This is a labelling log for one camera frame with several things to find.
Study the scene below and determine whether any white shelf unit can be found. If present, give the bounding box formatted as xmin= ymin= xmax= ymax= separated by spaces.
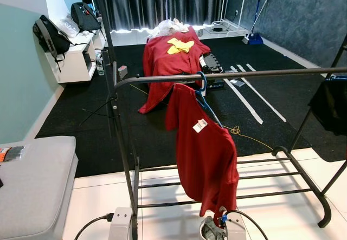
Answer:
xmin=46 ymin=29 xmax=106 ymax=83

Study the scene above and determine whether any grey upholstered ottoman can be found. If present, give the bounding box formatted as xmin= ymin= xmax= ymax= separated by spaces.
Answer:
xmin=0 ymin=136 xmax=78 ymax=240

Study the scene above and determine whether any black backpack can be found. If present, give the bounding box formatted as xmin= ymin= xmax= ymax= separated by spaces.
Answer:
xmin=70 ymin=2 xmax=102 ymax=32

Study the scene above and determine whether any thin yellow string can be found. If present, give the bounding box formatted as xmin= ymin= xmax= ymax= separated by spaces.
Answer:
xmin=225 ymin=125 xmax=274 ymax=151

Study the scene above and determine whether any black machine with cables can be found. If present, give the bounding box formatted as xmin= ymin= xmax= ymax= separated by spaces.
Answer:
xmin=201 ymin=53 xmax=226 ymax=92

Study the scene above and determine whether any clear plastic bag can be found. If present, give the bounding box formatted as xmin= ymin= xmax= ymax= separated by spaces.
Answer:
xmin=57 ymin=17 xmax=82 ymax=37

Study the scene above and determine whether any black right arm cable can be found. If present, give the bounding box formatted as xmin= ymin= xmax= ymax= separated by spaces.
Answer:
xmin=221 ymin=210 xmax=269 ymax=240

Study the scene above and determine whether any black floor carpet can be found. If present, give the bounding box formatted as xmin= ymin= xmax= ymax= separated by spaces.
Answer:
xmin=35 ymin=34 xmax=347 ymax=178

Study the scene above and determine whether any crumpled white plastic bag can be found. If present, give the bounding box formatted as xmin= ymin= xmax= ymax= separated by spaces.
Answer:
xmin=149 ymin=19 xmax=190 ymax=37

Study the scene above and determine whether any red t-shirt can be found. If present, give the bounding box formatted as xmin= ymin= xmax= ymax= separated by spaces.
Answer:
xmin=165 ymin=83 xmax=240 ymax=219

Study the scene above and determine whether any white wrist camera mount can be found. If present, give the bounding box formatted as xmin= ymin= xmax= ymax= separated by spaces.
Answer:
xmin=225 ymin=218 xmax=247 ymax=240
xmin=108 ymin=207 xmax=135 ymax=240

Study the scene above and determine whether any dark window curtain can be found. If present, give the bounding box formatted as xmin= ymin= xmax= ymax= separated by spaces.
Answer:
xmin=89 ymin=0 xmax=245 ymax=32

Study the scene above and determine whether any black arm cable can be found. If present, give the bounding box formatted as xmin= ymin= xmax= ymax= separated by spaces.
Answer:
xmin=221 ymin=210 xmax=269 ymax=240
xmin=74 ymin=213 xmax=114 ymax=240

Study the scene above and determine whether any black metal clothes rack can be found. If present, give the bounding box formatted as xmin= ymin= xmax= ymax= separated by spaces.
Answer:
xmin=79 ymin=12 xmax=347 ymax=240

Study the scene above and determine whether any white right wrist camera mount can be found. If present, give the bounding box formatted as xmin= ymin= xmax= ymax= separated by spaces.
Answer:
xmin=225 ymin=218 xmax=247 ymax=240

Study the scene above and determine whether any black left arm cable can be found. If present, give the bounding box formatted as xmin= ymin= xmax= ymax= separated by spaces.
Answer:
xmin=74 ymin=213 xmax=114 ymax=240

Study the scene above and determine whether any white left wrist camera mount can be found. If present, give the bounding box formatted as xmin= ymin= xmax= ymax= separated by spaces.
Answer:
xmin=108 ymin=207 xmax=135 ymax=240

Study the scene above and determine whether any small clear plastic bottle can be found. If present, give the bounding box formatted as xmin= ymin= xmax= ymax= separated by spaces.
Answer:
xmin=96 ymin=48 xmax=105 ymax=76

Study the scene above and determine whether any black garment with white label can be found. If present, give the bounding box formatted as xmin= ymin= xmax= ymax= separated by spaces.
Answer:
xmin=309 ymin=76 xmax=347 ymax=137

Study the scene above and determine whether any orange and black packet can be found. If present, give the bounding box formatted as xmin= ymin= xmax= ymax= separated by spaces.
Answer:
xmin=0 ymin=146 xmax=25 ymax=162

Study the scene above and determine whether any red flag covered table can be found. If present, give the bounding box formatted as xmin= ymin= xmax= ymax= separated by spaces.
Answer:
xmin=138 ymin=26 xmax=212 ymax=114

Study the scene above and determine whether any mop with blue head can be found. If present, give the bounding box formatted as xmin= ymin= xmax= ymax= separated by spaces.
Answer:
xmin=242 ymin=0 xmax=270 ymax=46

